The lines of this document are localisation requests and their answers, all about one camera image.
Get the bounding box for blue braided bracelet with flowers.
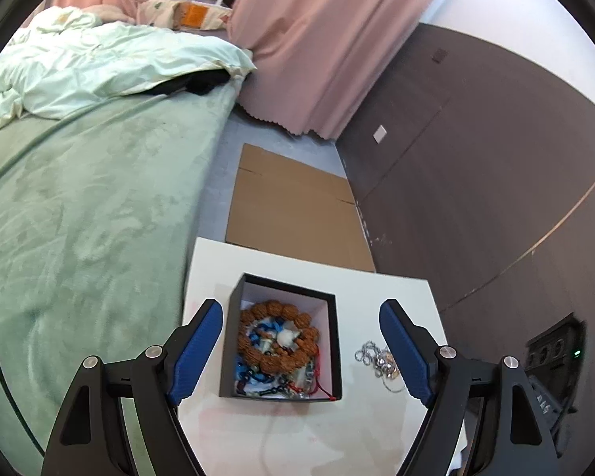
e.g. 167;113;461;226
235;320;284;388

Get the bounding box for brown rudraksha bead bracelet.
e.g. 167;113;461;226
236;299;321;375

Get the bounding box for red string bracelet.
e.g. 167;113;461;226
286;350;340;401

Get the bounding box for black jewelry box white interior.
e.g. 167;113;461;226
219;273;343;403

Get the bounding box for green bed sheet mattress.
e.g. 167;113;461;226
0;81;240;475

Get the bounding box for dark brown wardrobe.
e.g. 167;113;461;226
338;25;595;473

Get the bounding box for flat brown cardboard sheet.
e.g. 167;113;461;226
225;144;375;272

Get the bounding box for light green duvet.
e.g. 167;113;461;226
0;6;255;129

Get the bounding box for patterned pillow orange patch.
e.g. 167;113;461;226
137;0;234;33

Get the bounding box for pink curtain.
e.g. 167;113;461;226
228;0;433;140

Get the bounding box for silver chain keyring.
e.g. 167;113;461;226
355;341;405;394

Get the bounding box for white wall socket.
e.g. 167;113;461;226
373;126;387;144

